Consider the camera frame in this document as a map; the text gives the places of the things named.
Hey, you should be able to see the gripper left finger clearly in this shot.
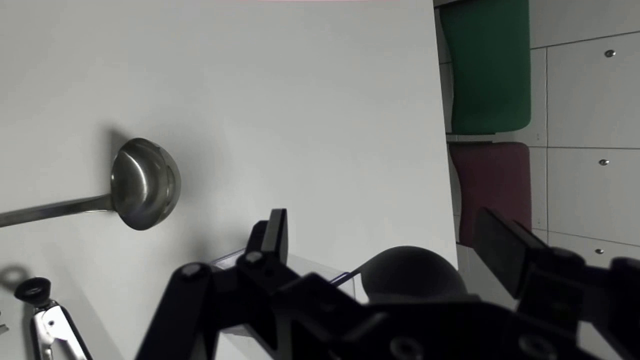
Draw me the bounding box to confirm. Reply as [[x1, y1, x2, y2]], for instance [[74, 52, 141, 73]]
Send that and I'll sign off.
[[135, 208, 375, 360]]

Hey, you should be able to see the maroon chair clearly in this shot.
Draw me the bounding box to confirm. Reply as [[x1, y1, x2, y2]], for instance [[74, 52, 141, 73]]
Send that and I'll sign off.
[[448, 141, 532, 249]]

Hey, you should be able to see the green chair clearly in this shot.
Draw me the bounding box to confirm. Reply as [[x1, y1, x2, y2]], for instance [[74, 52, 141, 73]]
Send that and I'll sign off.
[[439, 0, 532, 135]]

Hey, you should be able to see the metal clamp with black knob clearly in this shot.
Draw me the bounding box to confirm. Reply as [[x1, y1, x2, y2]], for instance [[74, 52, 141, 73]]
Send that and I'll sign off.
[[14, 277, 94, 360]]

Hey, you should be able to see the clear plastic cup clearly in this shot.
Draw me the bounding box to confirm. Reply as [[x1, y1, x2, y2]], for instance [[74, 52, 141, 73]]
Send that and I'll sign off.
[[210, 247, 357, 360]]

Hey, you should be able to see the steel ladle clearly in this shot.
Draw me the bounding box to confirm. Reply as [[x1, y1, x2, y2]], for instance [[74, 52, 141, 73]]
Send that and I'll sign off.
[[0, 137, 182, 231]]

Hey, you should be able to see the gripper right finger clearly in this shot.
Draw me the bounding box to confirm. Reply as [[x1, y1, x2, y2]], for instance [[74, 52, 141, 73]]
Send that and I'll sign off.
[[472, 207, 640, 360]]

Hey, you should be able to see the black serving spoon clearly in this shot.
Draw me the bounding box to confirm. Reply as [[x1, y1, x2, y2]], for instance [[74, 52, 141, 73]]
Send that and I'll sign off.
[[330, 245, 469, 305]]

